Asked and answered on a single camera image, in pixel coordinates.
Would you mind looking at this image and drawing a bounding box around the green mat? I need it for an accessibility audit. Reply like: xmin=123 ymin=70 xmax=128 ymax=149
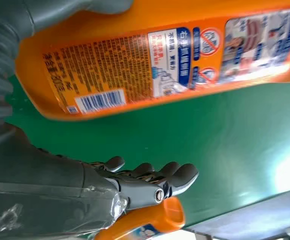
xmin=5 ymin=74 xmax=290 ymax=229

